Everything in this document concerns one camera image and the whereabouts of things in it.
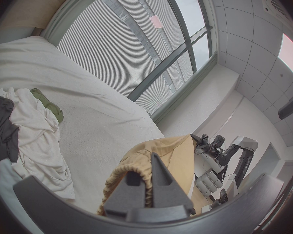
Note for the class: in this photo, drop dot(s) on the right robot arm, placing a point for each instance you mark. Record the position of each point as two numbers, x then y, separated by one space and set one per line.
244 142

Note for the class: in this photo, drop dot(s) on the black garment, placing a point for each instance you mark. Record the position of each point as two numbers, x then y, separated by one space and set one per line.
2 130

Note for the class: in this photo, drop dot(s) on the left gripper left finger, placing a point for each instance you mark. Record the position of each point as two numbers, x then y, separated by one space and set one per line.
127 196

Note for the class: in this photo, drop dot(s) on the ceiling air vent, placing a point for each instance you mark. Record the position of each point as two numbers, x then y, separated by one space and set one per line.
273 1

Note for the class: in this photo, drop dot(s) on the window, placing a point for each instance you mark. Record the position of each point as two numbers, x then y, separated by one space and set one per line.
124 45

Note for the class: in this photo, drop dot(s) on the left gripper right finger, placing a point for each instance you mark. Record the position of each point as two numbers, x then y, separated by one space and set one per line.
166 191

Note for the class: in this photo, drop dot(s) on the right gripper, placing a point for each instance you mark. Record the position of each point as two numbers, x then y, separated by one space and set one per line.
204 149

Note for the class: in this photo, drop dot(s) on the white garment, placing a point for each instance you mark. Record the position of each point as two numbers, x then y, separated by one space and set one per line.
39 135

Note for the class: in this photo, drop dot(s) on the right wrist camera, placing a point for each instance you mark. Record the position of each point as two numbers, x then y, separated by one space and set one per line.
205 138

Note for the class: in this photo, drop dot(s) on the ceiling light panel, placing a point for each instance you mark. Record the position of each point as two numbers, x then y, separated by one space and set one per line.
290 53

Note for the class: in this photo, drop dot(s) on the tan shorts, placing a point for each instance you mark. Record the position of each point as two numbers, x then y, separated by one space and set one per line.
178 160

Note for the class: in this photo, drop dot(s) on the bed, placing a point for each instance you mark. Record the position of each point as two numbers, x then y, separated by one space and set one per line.
100 101

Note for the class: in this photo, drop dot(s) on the green garment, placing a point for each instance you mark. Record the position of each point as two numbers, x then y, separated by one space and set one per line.
48 105

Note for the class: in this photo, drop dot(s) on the pale grey garment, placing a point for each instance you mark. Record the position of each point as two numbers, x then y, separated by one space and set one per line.
8 172

